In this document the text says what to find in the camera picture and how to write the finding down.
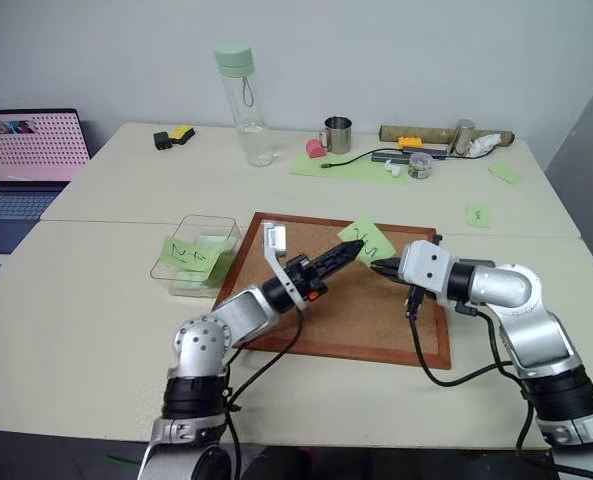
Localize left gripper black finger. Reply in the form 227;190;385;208
319;246;364;295
311;239;367;274

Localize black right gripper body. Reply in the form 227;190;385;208
393;256;436;322

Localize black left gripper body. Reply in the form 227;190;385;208
284;254;328;303

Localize green sticky note with scribble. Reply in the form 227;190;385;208
160;235;223;274
336;215;398;267

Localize small clear jar of pushpins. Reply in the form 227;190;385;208
407;151;432;181

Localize small green sticky note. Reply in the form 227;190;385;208
464;200;493;230

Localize clear plastic box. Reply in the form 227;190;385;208
149;214;244;300

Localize plain green sticky note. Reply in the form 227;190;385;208
487;161;525;188

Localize large green paper sheet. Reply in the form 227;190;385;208
289;149;410;187

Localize plain green sticky notes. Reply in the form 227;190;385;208
174;234;241;290

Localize pink rounded block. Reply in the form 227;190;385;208
305;138;330;161

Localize gray usb hub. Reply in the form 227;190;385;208
371;143;450;164

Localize metal cylinder can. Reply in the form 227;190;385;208
449;119;477;157

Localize crumpled white tissue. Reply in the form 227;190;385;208
467;133;503;158

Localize clear bottle with green lid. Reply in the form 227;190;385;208
212;40;276;168

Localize yellow and black eraser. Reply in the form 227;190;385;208
169;125;198;148

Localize open laptop with pink screen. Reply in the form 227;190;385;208
0;108;93;256

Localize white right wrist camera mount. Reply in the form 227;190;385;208
397;240;458;307

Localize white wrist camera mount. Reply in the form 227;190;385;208
397;240;458;307
259;222;311;312

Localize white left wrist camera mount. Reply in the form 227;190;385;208
259;222;311;312

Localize cork board with wooden frame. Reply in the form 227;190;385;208
211;211;453;371

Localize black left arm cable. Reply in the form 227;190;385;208
224;308;306;480

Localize thin black usb cable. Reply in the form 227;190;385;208
320;146;403;170

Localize metal mug with handle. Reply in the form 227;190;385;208
318;115;354;155

